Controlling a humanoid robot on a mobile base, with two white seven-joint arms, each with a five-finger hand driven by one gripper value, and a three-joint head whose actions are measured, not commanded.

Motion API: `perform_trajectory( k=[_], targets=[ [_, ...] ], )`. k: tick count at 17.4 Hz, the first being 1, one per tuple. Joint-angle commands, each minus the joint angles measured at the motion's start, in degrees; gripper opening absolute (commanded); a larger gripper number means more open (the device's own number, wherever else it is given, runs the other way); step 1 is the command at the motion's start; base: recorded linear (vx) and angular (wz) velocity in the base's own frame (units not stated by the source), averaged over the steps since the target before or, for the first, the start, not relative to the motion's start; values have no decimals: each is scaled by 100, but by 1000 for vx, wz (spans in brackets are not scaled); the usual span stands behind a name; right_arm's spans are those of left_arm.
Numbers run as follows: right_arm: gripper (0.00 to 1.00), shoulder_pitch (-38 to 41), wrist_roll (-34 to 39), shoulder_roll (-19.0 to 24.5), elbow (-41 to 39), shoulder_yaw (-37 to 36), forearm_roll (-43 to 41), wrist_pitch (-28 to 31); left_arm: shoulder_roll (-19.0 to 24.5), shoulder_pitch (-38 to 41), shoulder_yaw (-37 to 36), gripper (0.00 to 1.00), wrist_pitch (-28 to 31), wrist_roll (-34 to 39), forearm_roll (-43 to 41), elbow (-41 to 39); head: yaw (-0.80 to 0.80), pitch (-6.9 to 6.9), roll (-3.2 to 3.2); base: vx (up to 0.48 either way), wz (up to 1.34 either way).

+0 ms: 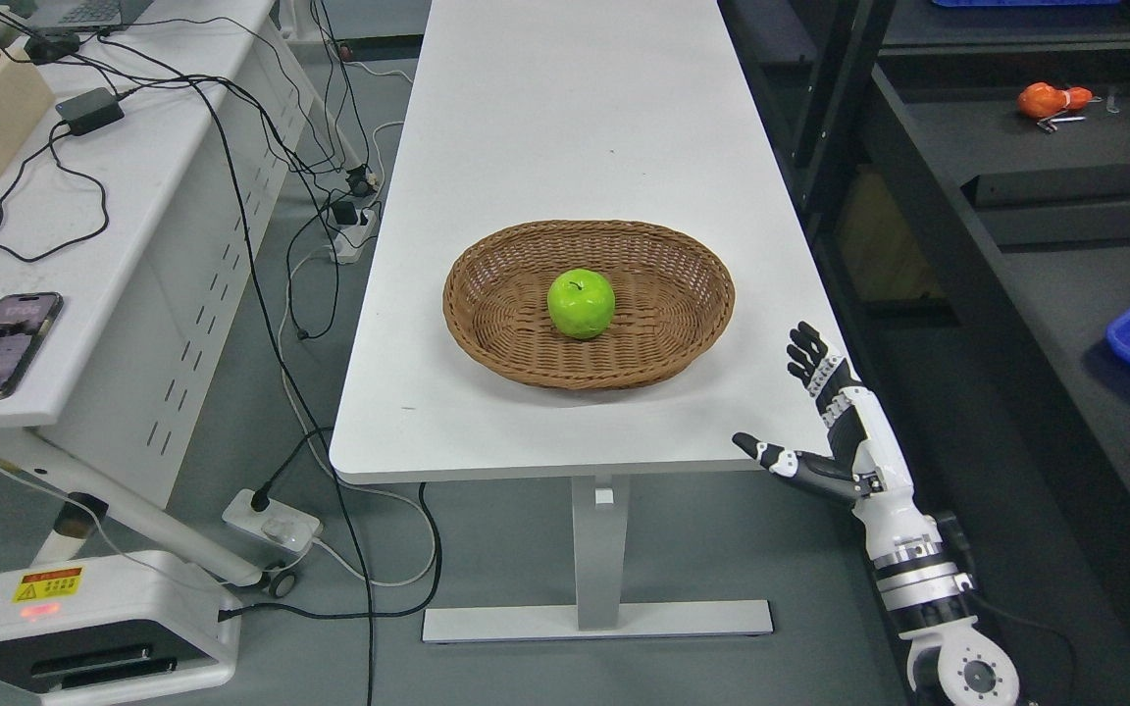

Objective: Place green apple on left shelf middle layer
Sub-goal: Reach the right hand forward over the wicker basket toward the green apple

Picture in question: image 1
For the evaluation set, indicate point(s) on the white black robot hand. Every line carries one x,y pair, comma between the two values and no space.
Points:
866,469

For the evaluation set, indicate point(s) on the white long table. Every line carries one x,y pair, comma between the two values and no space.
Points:
579,110

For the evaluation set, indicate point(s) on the smartphone with lit screen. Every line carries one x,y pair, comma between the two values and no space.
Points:
25,319

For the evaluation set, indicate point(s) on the white far power strip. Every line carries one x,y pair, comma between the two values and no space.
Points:
356,227

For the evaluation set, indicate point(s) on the white side desk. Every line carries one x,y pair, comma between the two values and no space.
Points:
147,232

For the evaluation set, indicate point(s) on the white black base unit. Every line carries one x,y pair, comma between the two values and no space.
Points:
105,630

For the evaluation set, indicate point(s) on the orange toy on shelf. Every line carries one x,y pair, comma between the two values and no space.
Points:
1042,100

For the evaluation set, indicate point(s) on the green apple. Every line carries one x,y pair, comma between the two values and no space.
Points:
581,303

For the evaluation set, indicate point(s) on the brown wicker basket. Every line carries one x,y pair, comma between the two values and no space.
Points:
674,298

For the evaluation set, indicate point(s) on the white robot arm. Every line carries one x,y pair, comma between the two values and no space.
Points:
949,661

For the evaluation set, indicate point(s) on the white floor power strip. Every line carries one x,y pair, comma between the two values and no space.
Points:
286,528

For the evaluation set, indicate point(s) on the black metal shelf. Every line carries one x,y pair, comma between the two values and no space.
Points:
976,257

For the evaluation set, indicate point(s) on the black power adapter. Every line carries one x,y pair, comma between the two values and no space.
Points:
86,112

